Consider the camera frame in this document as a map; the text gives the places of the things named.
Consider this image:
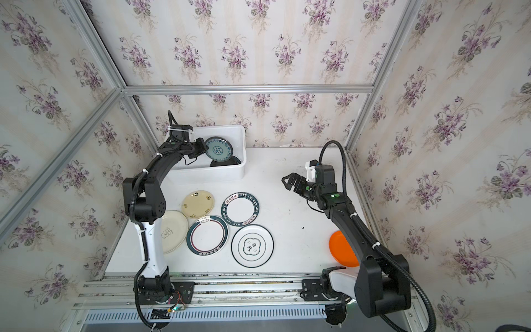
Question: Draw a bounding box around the white plastic bin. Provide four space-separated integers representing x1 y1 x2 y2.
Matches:
165 124 247 185

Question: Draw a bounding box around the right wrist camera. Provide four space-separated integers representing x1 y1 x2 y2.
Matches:
305 160 319 183

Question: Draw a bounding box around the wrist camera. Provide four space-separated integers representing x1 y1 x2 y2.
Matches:
169 124 194 142
305 160 319 183

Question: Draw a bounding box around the large cream plate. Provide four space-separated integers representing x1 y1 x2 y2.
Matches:
161 210 189 255

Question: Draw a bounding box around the teal blue floral plate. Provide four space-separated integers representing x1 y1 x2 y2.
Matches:
205 136 234 163

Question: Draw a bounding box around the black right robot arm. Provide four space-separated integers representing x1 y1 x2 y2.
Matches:
282 163 412 318

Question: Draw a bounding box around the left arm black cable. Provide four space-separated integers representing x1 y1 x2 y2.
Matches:
128 110 196 331

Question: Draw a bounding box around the aluminium frame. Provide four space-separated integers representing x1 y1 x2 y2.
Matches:
1 1 422 238

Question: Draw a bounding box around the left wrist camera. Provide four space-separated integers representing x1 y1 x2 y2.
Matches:
169 124 194 142

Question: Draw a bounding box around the orange plastic plate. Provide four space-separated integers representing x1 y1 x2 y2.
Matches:
329 231 360 268

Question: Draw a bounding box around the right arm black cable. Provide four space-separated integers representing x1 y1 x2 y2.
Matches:
317 140 437 332

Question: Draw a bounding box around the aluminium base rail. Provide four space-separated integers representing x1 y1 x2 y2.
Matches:
73 273 320 309

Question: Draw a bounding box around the green rim lettered plate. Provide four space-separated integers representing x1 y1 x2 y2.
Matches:
221 192 260 227

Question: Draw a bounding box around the small yellow floral plate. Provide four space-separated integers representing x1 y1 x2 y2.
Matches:
181 190 215 219

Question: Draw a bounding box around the white plate black outline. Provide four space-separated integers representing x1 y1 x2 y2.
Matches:
231 225 275 268

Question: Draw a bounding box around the green red rimmed plate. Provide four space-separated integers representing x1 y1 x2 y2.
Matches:
186 215 229 256

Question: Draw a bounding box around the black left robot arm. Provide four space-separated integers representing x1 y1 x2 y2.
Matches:
123 138 207 295

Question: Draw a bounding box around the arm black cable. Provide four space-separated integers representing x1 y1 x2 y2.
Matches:
317 140 437 332
128 110 196 331

